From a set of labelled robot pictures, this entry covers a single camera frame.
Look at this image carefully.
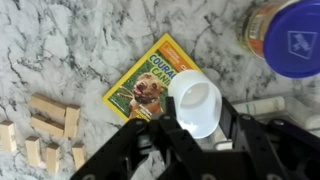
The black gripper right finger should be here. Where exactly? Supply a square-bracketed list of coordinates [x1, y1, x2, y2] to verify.
[219, 96, 320, 180]

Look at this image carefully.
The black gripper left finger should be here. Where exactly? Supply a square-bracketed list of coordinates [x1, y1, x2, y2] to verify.
[69, 96, 209, 180]

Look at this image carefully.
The white plastic measuring cup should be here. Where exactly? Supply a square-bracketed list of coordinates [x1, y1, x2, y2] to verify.
[167, 69, 223, 140]

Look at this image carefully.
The light wooden block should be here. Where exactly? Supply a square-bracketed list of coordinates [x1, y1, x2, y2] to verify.
[29, 93, 68, 120]
[24, 135, 42, 168]
[0, 119, 18, 153]
[45, 143, 62, 174]
[63, 104, 82, 139]
[29, 114, 65, 138]
[70, 143, 88, 171]

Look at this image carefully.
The clear plastic organizer tray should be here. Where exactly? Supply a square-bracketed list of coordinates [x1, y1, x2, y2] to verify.
[213, 88, 320, 151]

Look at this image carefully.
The yellow dog picture book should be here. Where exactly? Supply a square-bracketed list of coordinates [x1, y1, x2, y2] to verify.
[101, 32, 204, 124]

